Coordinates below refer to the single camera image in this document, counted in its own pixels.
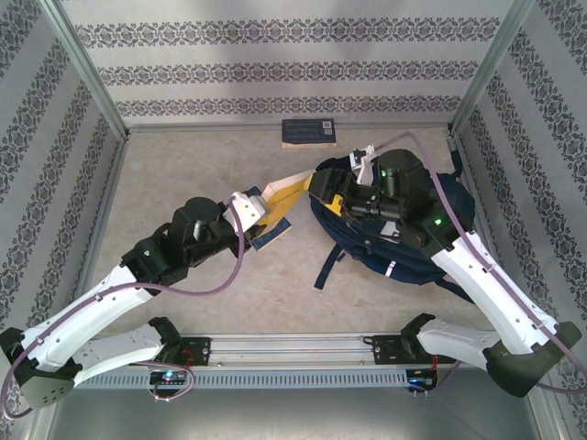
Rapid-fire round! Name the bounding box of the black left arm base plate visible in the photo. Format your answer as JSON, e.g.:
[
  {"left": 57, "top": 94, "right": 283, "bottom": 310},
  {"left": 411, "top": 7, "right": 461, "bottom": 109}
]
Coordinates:
[{"left": 150, "top": 336, "right": 212, "bottom": 367}]

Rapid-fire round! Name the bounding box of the navy blue notebook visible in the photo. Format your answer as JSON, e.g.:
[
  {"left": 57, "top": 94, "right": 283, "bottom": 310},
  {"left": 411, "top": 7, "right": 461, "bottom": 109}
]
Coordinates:
[
  {"left": 280, "top": 117, "right": 338, "bottom": 150},
  {"left": 249, "top": 184, "right": 294, "bottom": 253}
]

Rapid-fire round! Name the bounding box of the controller circuit board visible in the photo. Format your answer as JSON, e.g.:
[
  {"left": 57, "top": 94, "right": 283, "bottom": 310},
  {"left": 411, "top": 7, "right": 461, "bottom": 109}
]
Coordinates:
[
  {"left": 147, "top": 369, "right": 190, "bottom": 387},
  {"left": 406, "top": 368, "right": 440, "bottom": 394}
]

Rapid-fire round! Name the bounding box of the grey metal shelf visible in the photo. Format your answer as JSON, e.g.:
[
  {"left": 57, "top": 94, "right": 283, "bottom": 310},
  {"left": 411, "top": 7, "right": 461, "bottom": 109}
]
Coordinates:
[{"left": 27, "top": 382, "right": 565, "bottom": 440}]

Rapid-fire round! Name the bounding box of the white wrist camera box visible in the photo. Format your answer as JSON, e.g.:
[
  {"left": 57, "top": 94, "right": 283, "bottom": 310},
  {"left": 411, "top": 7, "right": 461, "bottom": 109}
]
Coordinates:
[
  {"left": 349, "top": 143, "right": 381, "bottom": 185},
  {"left": 226, "top": 191, "right": 271, "bottom": 236}
]

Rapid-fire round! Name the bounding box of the aluminium frame post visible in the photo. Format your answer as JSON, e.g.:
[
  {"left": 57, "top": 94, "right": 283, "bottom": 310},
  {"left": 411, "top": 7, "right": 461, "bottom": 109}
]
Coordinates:
[
  {"left": 39, "top": 0, "right": 130, "bottom": 138},
  {"left": 451, "top": 0, "right": 537, "bottom": 135}
]

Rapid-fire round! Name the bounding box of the aluminium mounting rail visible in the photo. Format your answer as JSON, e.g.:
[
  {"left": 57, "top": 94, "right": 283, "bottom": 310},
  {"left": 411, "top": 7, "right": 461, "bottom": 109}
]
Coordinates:
[{"left": 158, "top": 333, "right": 487, "bottom": 368}]

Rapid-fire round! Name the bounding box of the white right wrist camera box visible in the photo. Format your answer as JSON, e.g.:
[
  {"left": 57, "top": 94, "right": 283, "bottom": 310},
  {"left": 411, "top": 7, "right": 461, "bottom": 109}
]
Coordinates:
[{"left": 349, "top": 143, "right": 381, "bottom": 185}]

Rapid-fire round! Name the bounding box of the right controller circuit board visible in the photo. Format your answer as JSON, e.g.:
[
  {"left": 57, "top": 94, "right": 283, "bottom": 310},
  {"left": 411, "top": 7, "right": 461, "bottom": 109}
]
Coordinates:
[{"left": 406, "top": 368, "right": 440, "bottom": 394}]

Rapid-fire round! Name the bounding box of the grey slotted cable duct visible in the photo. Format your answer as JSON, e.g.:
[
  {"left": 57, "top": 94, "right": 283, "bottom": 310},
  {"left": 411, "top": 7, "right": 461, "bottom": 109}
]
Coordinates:
[{"left": 75, "top": 369, "right": 409, "bottom": 390}]

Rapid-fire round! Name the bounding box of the left controller circuit board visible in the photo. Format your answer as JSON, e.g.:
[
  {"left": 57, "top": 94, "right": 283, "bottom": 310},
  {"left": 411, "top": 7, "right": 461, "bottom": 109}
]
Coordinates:
[{"left": 147, "top": 369, "right": 190, "bottom": 387}]

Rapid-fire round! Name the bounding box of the yellow notebook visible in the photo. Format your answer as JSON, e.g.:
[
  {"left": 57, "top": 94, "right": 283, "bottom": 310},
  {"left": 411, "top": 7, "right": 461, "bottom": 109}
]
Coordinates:
[{"left": 261, "top": 170, "right": 345, "bottom": 230}]

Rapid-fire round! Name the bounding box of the aluminium rear frame rail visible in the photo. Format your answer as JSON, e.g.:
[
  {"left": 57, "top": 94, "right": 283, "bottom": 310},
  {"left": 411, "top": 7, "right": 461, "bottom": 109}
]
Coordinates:
[{"left": 126, "top": 121, "right": 455, "bottom": 135}]

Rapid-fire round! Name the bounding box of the navy blue backpack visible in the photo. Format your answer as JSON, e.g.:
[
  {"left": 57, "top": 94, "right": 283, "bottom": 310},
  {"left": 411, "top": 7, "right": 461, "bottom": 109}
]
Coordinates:
[{"left": 309, "top": 147, "right": 479, "bottom": 303}]

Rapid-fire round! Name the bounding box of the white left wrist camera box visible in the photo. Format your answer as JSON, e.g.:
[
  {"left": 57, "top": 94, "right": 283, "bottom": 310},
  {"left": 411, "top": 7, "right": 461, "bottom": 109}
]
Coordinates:
[{"left": 226, "top": 191, "right": 271, "bottom": 236}]

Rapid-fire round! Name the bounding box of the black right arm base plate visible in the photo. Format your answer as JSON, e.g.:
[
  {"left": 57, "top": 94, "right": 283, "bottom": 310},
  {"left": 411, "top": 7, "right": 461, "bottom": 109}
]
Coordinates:
[{"left": 371, "top": 335, "right": 458, "bottom": 367}]

